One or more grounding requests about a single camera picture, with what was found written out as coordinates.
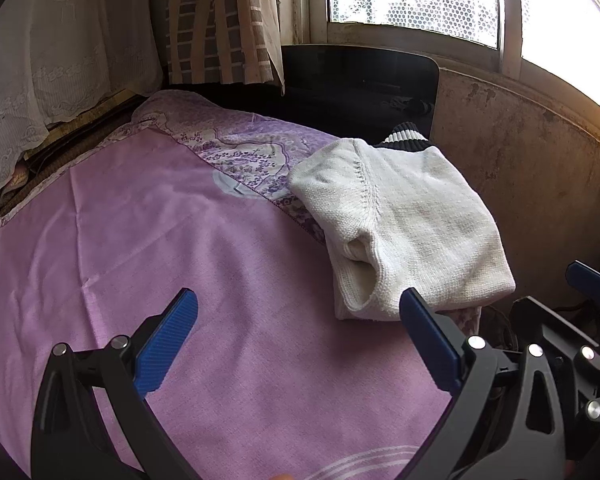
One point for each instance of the white knit sweater black trim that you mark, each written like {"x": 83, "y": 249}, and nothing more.
{"x": 410, "y": 220}

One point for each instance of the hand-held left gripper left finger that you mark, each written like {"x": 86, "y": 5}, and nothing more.
{"x": 166, "y": 340}

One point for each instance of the brick pattern curtain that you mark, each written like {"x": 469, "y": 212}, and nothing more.
{"x": 220, "y": 20}

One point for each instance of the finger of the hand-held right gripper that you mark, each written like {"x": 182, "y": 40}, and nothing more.
{"x": 580, "y": 360}
{"x": 592, "y": 280}

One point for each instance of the black board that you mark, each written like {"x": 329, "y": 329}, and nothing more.
{"x": 350, "y": 85}

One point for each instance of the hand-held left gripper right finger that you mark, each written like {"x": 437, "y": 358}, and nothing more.
{"x": 427, "y": 340}

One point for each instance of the white lace cover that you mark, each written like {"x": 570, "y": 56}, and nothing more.
{"x": 65, "y": 50}

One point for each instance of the purple bed sheet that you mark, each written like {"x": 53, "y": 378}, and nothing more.
{"x": 155, "y": 240}

